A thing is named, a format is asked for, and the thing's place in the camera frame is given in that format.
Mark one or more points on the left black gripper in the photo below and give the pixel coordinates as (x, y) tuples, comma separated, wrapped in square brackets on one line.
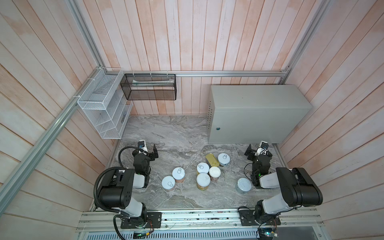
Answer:
[(151, 153)]

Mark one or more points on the black mesh wall basket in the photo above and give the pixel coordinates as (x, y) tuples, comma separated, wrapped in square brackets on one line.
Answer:
[(149, 87)]

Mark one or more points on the brown label can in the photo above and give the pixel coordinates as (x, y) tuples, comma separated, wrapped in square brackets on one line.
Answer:
[(179, 174)]

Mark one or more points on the left aluminium frame rail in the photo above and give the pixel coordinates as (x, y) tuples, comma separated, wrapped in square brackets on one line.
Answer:
[(31, 160)]

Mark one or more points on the small brown white-lid can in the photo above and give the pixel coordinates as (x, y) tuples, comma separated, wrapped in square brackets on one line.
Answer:
[(214, 173)]

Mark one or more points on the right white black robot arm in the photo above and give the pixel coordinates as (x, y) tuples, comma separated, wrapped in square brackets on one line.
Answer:
[(297, 188)]

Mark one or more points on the horizontal aluminium wall rail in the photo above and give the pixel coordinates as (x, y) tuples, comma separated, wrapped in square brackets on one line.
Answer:
[(266, 73)]

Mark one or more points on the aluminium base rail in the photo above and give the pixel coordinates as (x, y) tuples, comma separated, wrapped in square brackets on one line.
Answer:
[(192, 219)]

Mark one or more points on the orange yellow label can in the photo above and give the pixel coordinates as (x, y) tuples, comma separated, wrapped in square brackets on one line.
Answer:
[(203, 168)]

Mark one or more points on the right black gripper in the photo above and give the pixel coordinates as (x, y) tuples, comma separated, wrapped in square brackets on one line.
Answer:
[(252, 152)]

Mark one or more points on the blue label can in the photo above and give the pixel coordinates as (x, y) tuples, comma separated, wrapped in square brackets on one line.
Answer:
[(224, 159)]

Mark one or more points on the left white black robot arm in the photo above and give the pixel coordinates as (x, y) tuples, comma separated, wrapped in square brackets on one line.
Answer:
[(113, 188)]

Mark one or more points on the pink label can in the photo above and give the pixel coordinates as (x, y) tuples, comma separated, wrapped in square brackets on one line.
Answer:
[(168, 183)]

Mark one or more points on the yellow label can upright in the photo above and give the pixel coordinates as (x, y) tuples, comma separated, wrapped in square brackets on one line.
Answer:
[(203, 181)]

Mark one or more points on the yellow can lying down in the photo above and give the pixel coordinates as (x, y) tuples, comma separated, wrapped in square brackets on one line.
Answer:
[(212, 161)]

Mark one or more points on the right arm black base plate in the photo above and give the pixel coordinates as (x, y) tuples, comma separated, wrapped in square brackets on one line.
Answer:
[(247, 218)]

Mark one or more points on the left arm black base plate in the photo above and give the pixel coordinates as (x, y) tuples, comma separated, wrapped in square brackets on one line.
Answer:
[(151, 219)]

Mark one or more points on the grey metal cabinet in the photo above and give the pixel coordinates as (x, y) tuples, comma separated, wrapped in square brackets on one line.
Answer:
[(249, 114)]

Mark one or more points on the white wire mesh shelf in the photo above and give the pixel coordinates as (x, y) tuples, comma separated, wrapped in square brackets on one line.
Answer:
[(104, 103)]

